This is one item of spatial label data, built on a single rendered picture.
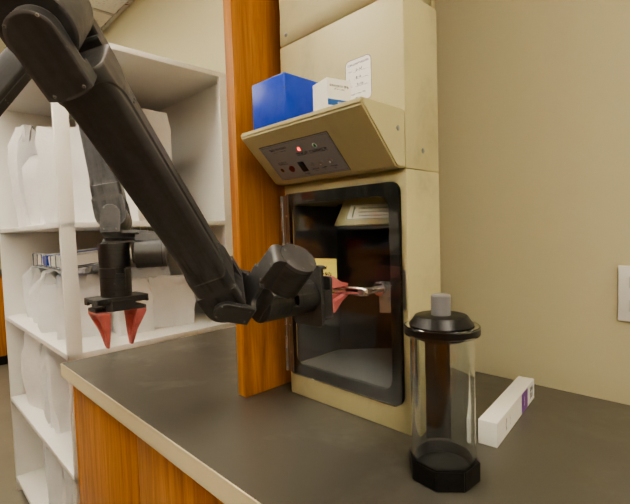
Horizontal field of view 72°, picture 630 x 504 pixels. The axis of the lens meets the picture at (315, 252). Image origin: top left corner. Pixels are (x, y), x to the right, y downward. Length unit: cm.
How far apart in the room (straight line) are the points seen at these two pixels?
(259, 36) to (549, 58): 65
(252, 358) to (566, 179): 80
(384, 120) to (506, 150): 49
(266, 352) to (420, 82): 66
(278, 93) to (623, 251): 76
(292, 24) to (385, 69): 29
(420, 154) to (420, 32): 21
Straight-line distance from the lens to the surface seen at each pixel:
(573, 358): 114
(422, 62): 86
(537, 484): 76
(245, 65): 104
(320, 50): 95
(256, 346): 101
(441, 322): 63
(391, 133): 74
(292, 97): 85
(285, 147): 85
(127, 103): 47
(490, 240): 116
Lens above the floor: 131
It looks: 3 degrees down
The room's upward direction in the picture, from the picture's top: 2 degrees counter-clockwise
